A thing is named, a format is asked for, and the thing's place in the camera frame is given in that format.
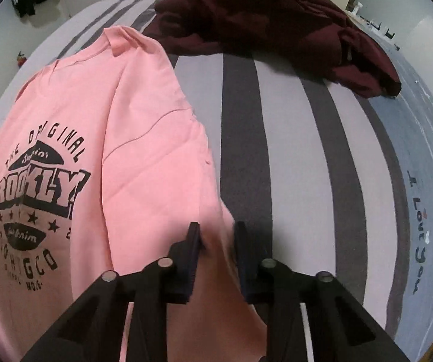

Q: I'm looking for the pink printed t-shirt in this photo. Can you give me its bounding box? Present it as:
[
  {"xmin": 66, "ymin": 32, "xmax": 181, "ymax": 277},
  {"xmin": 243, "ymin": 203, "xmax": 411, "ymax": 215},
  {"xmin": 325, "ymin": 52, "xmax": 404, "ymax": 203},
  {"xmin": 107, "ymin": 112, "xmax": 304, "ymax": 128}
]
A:
[{"xmin": 0, "ymin": 26, "xmax": 266, "ymax": 361}]

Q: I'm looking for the striped grey bed sheet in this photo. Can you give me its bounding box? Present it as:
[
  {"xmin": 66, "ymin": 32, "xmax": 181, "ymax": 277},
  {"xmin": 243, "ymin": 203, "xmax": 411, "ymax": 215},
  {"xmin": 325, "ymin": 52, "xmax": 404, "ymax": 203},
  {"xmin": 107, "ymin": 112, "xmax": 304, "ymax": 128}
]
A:
[{"xmin": 0, "ymin": 0, "xmax": 433, "ymax": 361}]

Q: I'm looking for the red fire extinguisher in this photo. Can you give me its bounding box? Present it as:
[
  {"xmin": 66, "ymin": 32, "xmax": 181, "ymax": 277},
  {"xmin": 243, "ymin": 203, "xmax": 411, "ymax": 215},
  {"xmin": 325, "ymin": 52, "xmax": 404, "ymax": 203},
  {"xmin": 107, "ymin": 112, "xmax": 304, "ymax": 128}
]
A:
[{"xmin": 17, "ymin": 52, "xmax": 27, "ymax": 68}]

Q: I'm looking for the maroon garment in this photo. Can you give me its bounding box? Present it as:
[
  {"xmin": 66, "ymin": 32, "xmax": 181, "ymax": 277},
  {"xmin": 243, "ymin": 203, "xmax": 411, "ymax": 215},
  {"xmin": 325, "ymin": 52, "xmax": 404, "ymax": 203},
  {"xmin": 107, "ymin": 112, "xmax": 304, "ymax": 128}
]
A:
[{"xmin": 144, "ymin": 0, "xmax": 402, "ymax": 98}]

